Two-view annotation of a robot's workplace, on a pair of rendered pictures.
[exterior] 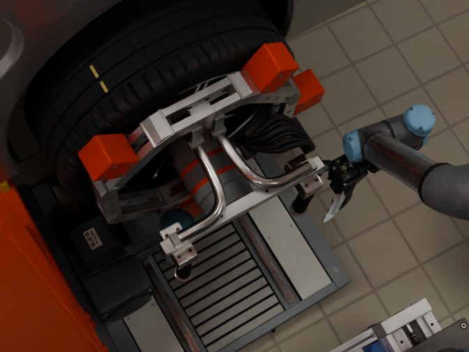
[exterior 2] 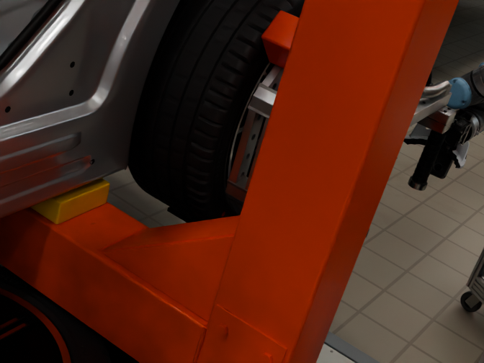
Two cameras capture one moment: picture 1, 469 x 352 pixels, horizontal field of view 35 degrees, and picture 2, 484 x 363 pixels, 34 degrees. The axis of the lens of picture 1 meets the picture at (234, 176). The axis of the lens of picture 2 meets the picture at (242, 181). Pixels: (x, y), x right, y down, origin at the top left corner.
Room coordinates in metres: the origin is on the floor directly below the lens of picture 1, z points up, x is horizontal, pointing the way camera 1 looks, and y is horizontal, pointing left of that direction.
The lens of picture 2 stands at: (-0.85, 0.79, 1.52)
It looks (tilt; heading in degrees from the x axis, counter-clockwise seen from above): 28 degrees down; 340
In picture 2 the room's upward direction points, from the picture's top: 16 degrees clockwise
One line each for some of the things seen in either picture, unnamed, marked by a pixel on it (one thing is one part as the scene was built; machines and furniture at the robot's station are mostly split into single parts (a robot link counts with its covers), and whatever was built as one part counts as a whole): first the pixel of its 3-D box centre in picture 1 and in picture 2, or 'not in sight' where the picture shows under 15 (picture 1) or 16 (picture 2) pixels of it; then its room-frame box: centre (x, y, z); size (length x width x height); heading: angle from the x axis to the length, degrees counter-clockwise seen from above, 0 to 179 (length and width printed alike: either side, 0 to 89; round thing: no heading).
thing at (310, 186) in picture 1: (303, 176); (432, 114); (0.65, -0.16, 0.93); 0.09 x 0.05 x 0.05; 44
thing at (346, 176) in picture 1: (353, 168); (453, 132); (0.72, -0.28, 0.86); 0.12 x 0.08 x 0.09; 134
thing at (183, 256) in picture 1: (178, 245); not in sight; (0.41, 0.09, 0.93); 0.09 x 0.05 x 0.05; 44
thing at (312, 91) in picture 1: (301, 93); not in sight; (0.90, -0.12, 0.85); 0.09 x 0.08 x 0.07; 134
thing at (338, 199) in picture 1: (335, 206); (462, 153); (0.62, -0.26, 0.85); 0.09 x 0.03 x 0.06; 170
